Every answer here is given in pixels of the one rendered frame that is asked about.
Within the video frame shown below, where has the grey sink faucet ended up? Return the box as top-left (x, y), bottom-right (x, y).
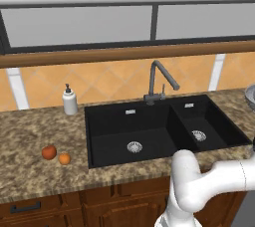
top-left (142, 59), bottom-right (181, 107)

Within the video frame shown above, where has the black double sink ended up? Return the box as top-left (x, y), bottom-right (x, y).
top-left (84, 94), bottom-right (253, 169)

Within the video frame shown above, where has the tangerine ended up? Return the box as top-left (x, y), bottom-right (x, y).
top-left (58, 152), bottom-right (72, 166)

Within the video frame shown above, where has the orange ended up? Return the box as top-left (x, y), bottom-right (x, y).
top-left (41, 144), bottom-right (58, 161)

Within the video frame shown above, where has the grey metal colander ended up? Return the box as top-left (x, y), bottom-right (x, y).
top-left (244, 84), bottom-right (255, 113)

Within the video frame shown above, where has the brown wooden window sill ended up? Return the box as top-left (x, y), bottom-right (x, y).
top-left (0, 40), bottom-right (255, 70)

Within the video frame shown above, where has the white soap dispenser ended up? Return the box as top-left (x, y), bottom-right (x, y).
top-left (62, 83), bottom-right (79, 116)

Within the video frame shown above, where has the brown wooden false drawer panel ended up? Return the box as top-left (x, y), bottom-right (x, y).
top-left (118, 176), bottom-right (171, 198)

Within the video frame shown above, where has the brown wooden cupboard door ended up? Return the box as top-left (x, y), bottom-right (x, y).
top-left (81, 192), bottom-right (171, 227)

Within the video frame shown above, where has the brown wooden drawer front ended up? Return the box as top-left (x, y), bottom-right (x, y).
top-left (0, 193), bottom-right (64, 225)

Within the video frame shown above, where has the window with dark frame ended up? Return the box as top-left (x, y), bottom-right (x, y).
top-left (0, 0), bottom-right (255, 56)

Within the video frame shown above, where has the black drawer handle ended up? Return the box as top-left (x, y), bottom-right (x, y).
top-left (9, 201), bottom-right (42, 214)

